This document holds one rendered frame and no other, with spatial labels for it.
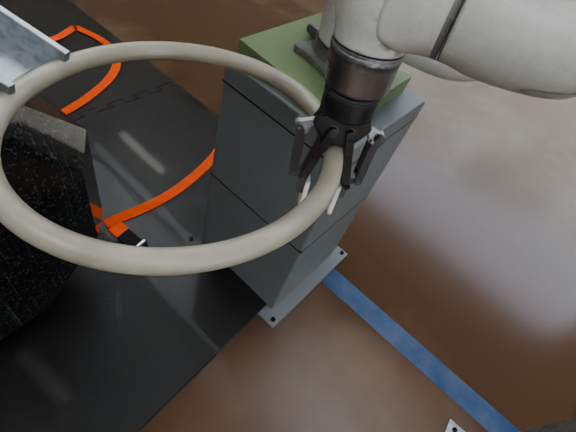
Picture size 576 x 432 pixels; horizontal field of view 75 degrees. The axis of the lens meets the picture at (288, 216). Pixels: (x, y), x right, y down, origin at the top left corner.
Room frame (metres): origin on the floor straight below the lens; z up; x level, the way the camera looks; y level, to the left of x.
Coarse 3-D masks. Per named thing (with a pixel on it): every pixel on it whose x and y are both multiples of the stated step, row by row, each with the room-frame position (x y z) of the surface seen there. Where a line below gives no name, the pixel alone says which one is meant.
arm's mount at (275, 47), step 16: (320, 16) 1.12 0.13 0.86; (272, 32) 0.94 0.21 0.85; (288, 32) 0.97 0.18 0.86; (304, 32) 1.00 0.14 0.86; (240, 48) 0.85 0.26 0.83; (256, 48) 0.84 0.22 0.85; (272, 48) 0.87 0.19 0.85; (288, 48) 0.90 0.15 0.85; (272, 64) 0.81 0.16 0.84; (288, 64) 0.83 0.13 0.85; (304, 64) 0.86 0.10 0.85; (304, 80) 0.80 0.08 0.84; (320, 80) 0.83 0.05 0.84; (400, 80) 0.97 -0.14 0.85; (320, 96) 0.77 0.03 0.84
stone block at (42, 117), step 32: (32, 128) 0.50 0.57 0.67; (64, 128) 0.58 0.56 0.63; (32, 160) 0.45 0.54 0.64; (64, 160) 0.52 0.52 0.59; (32, 192) 0.43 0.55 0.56; (64, 192) 0.49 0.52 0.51; (96, 192) 0.61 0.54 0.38; (0, 224) 0.35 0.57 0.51; (64, 224) 0.47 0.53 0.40; (96, 224) 0.55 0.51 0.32; (0, 256) 0.33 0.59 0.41; (32, 256) 0.38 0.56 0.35; (0, 288) 0.29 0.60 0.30; (32, 288) 0.35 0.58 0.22; (0, 320) 0.26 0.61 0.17
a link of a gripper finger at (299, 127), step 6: (300, 126) 0.44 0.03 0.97; (300, 132) 0.44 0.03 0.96; (300, 138) 0.44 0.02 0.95; (294, 144) 0.45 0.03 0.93; (300, 144) 0.44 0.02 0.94; (294, 150) 0.44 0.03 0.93; (300, 150) 0.44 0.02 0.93; (294, 156) 0.44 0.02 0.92; (300, 156) 0.44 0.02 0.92; (294, 162) 0.44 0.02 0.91; (294, 168) 0.44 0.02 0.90; (294, 174) 0.44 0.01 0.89
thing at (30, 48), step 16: (0, 16) 0.45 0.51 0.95; (16, 16) 0.46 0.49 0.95; (0, 32) 0.45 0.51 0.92; (16, 32) 0.45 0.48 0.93; (32, 32) 0.45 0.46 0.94; (0, 48) 0.43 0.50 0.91; (16, 48) 0.45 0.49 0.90; (32, 48) 0.45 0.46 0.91; (48, 48) 0.45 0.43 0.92; (64, 48) 0.46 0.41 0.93; (0, 64) 0.40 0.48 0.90; (16, 64) 0.42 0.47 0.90; (32, 64) 0.44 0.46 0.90; (0, 80) 0.35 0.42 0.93
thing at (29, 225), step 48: (96, 48) 0.51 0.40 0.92; (144, 48) 0.56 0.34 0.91; (192, 48) 0.61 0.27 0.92; (0, 96) 0.33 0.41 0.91; (288, 96) 0.59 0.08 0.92; (0, 144) 0.27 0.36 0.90; (0, 192) 0.20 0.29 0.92; (48, 240) 0.16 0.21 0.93; (96, 240) 0.18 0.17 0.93; (240, 240) 0.24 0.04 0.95; (288, 240) 0.27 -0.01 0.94
